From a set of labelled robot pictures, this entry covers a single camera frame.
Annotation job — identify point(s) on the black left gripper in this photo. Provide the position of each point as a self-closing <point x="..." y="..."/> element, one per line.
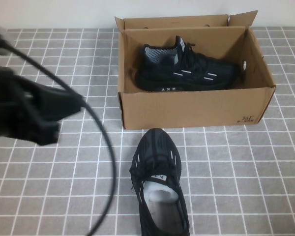
<point x="9" y="108"/>

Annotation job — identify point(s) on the black sneaker with white insole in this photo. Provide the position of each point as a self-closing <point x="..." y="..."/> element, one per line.
<point x="157" y="152"/>

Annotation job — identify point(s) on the brown cardboard shoe box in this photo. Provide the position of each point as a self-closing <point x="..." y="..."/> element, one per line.
<point x="186" y="110"/>

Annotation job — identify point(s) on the black sneaker with AXM print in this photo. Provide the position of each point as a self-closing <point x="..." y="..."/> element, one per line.
<point x="186" y="71"/>

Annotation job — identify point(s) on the grey checkered tablecloth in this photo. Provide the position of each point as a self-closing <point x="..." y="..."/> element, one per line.
<point x="211" y="184"/>

